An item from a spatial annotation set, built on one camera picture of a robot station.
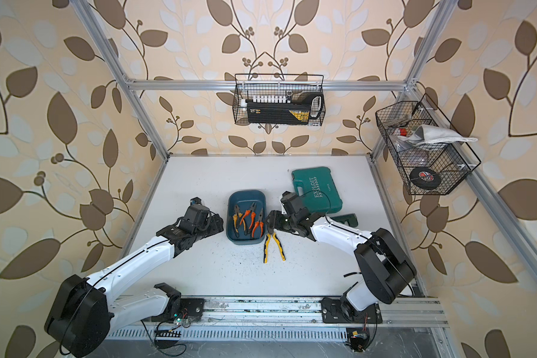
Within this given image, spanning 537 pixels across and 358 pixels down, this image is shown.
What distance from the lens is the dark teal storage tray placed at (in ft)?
3.02

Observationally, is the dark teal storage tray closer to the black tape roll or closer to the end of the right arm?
the end of the right arm

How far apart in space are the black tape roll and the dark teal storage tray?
58 cm

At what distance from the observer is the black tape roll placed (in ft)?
2.33

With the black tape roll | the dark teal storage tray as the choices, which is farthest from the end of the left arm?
the black tape roll
